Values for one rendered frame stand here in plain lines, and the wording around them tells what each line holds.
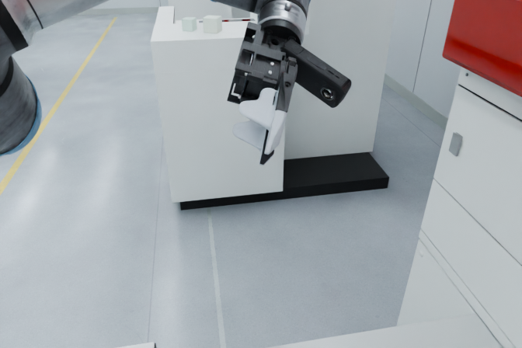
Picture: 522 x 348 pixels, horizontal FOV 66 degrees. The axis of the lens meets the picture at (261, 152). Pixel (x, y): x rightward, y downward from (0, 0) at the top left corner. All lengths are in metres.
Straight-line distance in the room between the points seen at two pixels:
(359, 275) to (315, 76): 1.51
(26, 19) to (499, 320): 0.78
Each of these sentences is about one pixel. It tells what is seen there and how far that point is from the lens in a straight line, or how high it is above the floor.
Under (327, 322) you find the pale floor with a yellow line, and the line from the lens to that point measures 1.80.
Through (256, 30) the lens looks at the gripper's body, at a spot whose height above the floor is 1.28.
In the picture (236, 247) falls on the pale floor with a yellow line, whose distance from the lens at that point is 2.08.
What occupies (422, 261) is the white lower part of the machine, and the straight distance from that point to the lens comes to 0.96.
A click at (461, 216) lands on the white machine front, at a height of 0.96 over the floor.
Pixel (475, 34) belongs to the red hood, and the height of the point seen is 1.28.
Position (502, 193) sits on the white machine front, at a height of 1.05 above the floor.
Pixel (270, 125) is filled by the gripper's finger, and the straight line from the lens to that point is 0.48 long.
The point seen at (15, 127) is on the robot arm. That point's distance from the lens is 0.60.
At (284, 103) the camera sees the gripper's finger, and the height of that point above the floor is 1.22.
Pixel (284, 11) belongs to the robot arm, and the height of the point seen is 1.31.
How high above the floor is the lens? 1.42
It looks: 30 degrees down
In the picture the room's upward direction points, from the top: straight up
